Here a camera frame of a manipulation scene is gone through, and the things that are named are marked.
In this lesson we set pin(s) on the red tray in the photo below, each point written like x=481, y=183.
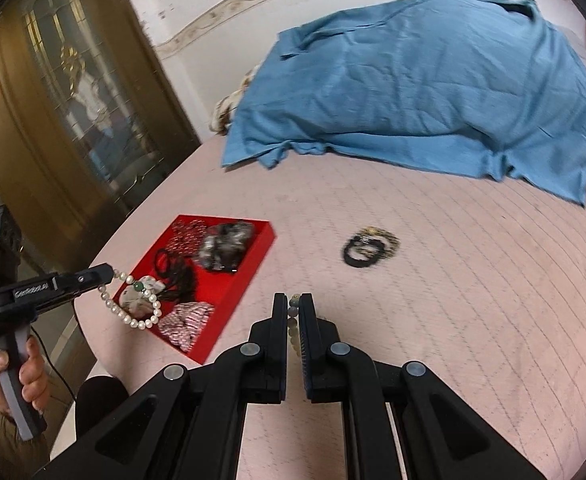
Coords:
x=253, y=255

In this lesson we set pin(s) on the white patterned scrunchie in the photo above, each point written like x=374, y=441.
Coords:
x=145, y=305

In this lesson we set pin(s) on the floral patterned pillow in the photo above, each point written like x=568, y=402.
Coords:
x=225, y=110

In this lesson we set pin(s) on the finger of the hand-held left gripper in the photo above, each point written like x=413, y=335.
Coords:
x=93, y=277

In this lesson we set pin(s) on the person's left hand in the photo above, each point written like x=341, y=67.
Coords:
x=35, y=375

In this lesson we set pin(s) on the red white-dotted scrunchie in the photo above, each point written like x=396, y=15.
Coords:
x=188, y=237

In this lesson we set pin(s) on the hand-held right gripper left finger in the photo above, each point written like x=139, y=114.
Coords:
x=279, y=320

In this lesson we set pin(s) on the brown glass panel door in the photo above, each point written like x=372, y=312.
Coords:
x=73, y=110

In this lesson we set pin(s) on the person's left forearm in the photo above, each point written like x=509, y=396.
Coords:
x=3, y=450

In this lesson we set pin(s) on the grey furry scrunchie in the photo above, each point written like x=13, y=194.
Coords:
x=223, y=247

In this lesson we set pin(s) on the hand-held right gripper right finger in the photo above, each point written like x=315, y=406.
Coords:
x=307, y=320

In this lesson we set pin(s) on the red and white striped scrunchie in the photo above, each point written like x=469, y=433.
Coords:
x=188, y=325

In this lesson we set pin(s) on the blue cloth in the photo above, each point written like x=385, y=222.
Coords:
x=423, y=85

